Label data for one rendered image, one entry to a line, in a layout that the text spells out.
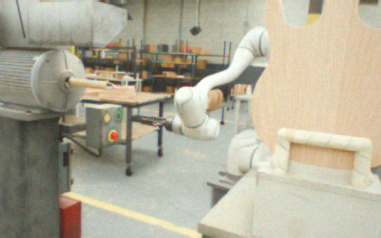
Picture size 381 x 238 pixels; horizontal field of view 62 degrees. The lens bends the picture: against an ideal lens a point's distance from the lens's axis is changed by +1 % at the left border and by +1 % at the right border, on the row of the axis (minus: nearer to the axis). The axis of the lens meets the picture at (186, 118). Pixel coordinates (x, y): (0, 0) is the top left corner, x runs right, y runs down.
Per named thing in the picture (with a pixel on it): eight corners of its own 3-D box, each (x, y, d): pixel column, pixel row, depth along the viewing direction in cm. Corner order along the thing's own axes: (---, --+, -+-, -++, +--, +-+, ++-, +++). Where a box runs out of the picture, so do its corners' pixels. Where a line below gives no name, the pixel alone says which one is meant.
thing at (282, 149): (271, 172, 76) (276, 134, 74) (273, 168, 79) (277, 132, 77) (285, 175, 75) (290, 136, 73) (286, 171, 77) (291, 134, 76)
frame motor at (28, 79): (-24, 106, 136) (-27, 44, 132) (32, 100, 160) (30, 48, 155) (43, 117, 118) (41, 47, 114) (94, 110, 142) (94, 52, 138)
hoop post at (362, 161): (351, 187, 69) (356, 145, 68) (349, 182, 72) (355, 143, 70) (367, 190, 68) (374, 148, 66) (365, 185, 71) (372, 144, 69)
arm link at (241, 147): (235, 164, 191) (238, 129, 187) (263, 173, 179) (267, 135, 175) (220, 170, 179) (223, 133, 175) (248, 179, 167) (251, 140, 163)
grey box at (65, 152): (36, 191, 161) (33, 84, 152) (53, 184, 171) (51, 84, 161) (57, 197, 155) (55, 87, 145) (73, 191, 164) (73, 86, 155)
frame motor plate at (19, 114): (-27, 110, 139) (-27, 102, 138) (23, 106, 160) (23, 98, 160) (28, 121, 123) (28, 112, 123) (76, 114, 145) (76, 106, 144)
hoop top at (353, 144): (275, 141, 75) (276, 127, 74) (277, 138, 77) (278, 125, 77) (373, 155, 67) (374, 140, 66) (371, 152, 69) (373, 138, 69)
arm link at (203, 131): (193, 123, 149) (185, 106, 139) (224, 127, 142) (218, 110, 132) (185, 142, 143) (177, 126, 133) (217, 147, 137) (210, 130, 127)
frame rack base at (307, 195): (250, 237, 79) (256, 171, 76) (260, 212, 93) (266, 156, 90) (375, 270, 69) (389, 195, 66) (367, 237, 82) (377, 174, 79)
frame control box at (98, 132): (56, 155, 157) (55, 104, 152) (87, 146, 176) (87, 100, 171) (94, 164, 146) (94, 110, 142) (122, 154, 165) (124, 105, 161)
